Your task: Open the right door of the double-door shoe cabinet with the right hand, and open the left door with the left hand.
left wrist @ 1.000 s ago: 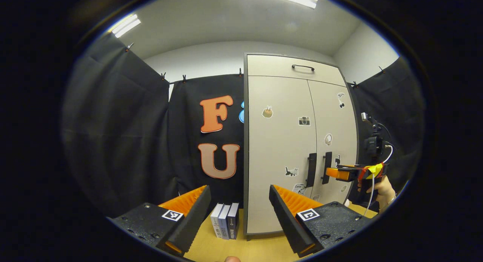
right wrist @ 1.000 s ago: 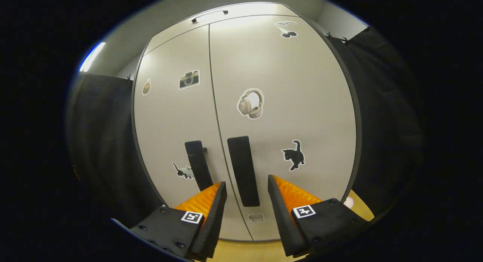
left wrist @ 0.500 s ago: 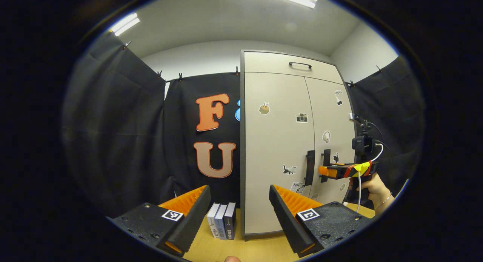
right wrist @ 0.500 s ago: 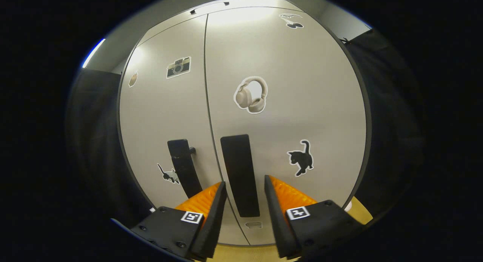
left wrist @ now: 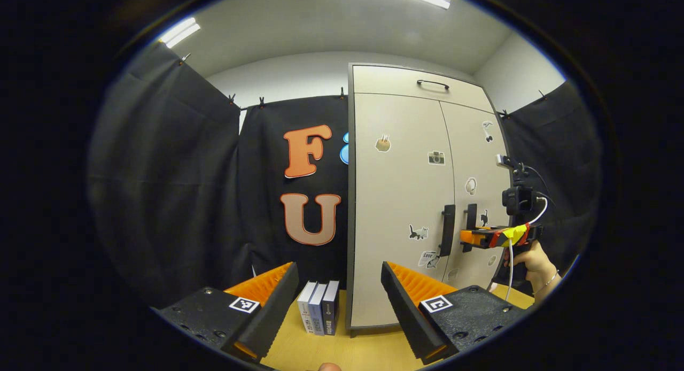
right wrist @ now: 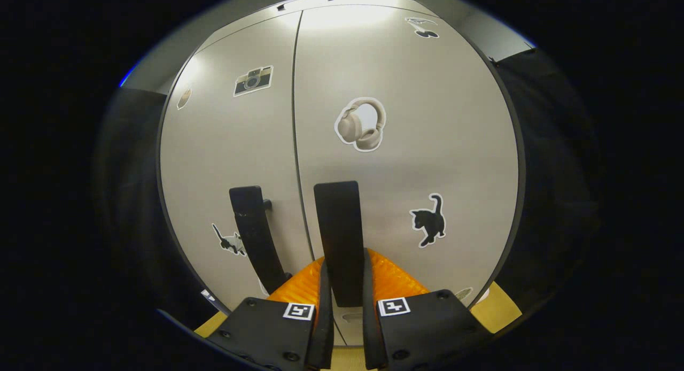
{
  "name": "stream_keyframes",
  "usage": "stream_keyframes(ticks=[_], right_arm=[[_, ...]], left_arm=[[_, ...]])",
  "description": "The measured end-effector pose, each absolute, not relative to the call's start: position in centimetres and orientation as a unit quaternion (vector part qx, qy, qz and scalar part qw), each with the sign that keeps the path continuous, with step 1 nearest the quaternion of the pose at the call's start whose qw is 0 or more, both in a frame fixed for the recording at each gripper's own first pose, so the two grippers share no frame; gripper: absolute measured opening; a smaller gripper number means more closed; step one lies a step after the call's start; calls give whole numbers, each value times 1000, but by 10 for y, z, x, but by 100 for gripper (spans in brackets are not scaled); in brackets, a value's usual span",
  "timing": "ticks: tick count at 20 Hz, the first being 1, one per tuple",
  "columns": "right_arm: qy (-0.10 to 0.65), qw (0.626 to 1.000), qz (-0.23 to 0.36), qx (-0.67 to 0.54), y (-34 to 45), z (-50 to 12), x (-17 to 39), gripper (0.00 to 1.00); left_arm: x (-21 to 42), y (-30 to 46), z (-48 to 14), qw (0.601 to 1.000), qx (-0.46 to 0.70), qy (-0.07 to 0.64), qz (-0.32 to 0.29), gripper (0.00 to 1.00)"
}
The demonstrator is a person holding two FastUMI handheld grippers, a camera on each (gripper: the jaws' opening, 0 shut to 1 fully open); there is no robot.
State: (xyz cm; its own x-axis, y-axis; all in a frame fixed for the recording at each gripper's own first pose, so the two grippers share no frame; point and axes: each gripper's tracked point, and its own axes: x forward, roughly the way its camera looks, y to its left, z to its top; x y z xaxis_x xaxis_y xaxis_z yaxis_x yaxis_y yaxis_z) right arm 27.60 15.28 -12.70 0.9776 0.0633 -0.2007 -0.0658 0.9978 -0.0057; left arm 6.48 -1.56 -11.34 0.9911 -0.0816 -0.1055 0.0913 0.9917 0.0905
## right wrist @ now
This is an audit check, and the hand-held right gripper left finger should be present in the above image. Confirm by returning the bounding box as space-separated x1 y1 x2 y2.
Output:
206 256 335 371

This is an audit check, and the beige cabinet door camera sticker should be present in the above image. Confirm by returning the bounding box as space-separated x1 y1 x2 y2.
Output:
159 10 316 313

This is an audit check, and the beige cabinet door headphones sticker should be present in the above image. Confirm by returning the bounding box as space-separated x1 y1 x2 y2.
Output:
291 5 520 346

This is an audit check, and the black curved drawer handle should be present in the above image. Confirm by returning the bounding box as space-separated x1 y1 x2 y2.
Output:
276 0 335 12

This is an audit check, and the grey double-door shoe cabinet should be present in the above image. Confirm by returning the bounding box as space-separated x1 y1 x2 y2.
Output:
155 0 527 347

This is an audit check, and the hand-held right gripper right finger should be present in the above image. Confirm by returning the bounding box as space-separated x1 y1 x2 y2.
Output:
362 247 495 370

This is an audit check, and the black door handle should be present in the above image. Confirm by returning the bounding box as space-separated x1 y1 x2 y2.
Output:
229 185 293 296
313 181 366 307

